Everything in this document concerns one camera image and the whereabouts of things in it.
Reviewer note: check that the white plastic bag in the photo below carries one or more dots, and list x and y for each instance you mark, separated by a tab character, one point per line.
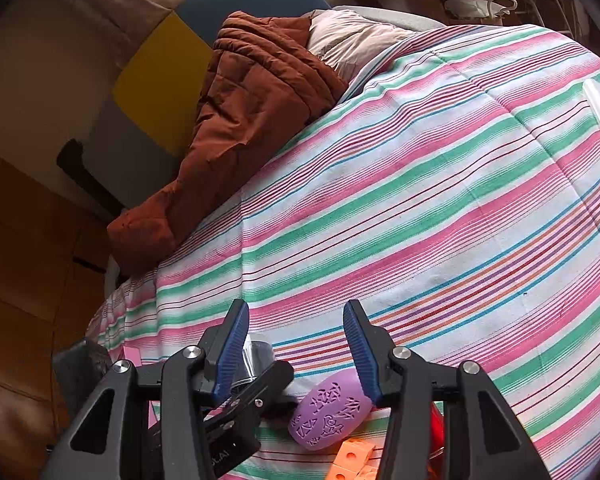
462	6

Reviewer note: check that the grey yellow blue headboard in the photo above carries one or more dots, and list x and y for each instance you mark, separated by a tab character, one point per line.
165	75

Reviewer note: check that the purple patterned oval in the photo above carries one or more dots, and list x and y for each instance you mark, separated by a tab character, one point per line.
325	420

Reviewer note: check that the white tray with pink rim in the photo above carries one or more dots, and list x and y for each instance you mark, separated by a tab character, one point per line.
130	356

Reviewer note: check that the orange perforated blocks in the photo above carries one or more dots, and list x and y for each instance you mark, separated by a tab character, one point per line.
352	457

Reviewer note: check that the wooden wardrobe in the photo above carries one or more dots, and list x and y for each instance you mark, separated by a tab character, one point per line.
20	285

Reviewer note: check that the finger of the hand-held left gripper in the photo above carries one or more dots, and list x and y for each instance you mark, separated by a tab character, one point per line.
262	390

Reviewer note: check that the pale pink pillow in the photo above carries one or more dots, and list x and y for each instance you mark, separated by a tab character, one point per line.
355	40

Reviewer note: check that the brown quilt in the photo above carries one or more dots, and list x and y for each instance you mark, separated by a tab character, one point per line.
240	110

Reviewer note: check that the black rolled mat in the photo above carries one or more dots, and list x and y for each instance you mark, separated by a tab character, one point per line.
80	165

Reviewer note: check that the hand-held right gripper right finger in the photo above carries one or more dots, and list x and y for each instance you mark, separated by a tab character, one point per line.
362	360

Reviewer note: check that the red plastic piece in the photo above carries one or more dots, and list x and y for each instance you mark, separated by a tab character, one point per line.
437	427

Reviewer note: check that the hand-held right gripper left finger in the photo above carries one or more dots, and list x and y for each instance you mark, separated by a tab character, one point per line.
232	355

